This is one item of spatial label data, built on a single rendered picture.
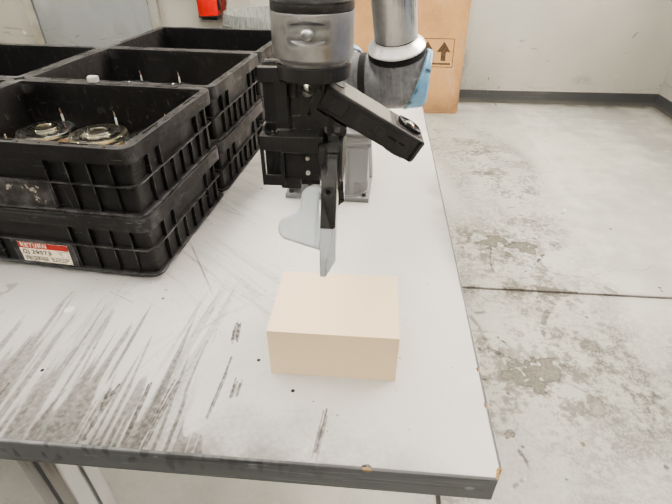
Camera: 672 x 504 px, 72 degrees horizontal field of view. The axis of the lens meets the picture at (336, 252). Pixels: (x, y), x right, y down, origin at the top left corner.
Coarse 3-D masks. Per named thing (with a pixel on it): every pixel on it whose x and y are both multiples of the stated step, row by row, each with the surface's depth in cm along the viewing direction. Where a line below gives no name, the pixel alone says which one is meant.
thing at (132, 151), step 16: (16, 80) 90; (32, 80) 90; (48, 80) 91; (192, 96) 82; (208, 96) 85; (176, 112) 75; (192, 112) 80; (160, 128) 70; (176, 128) 75; (0, 144) 65; (16, 144) 65; (32, 144) 64; (48, 144) 64; (64, 144) 64; (80, 144) 64; (96, 144) 64; (128, 144) 64; (144, 144) 66; (48, 160) 65; (64, 160) 65; (80, 160) 64; (96, 160) 64; (112, 160) 63; (128, 160) 64
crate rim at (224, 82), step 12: (108, 48) 115; (120, 48) 114; (132, 48) 114; (144, 48) 114; (72, 60) 104; (252, 60) 106; (36, 72) 95; (48, 72) 97; (228, 72) 95; (240, 72) 100; (144, 84) 88; (156, 84) 88; (168, 84) 88; (180, 84) 88; (216, 84) 88; (228, 84) 94; (216, 96) 89
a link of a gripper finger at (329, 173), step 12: (336, 156) 45; (324, 168) 45; (336, 168) 45; (324, 180) 44; (336, 180) 44; (324, 192) 45; (336, 192) 45; (324, 204) 46; (324, 216) 46; (324, 228) 46
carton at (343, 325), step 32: (288, 288) 63; (320, 288) 63; (352, 288) 63; (384, 288) 63; (288, 320) 58; (320, 320) 58; (352, 320) 58; (384, 320) 58; (288, 352) 58; (320, 352) 57; (352, 352) 57; (384, 352) 57
